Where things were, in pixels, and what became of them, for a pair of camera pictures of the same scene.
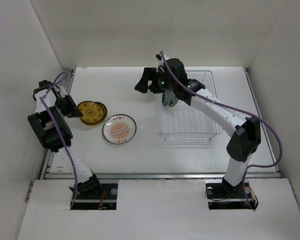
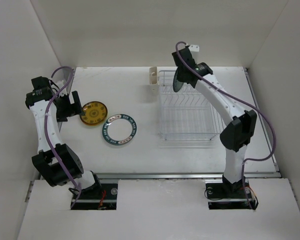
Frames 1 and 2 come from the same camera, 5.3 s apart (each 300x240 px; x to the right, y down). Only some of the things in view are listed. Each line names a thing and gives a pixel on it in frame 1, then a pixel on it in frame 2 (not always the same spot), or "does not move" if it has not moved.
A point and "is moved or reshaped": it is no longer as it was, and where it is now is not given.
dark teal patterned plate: [166, 97] is moved or reshaped
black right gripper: [148, 74] -> [177, 76]
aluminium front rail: [161, 175] does not move
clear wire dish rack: [181, 121] does not move
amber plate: [92, 113] is moved or reshaped
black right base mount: [221, 195] does not move
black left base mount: [106, 199] does not move
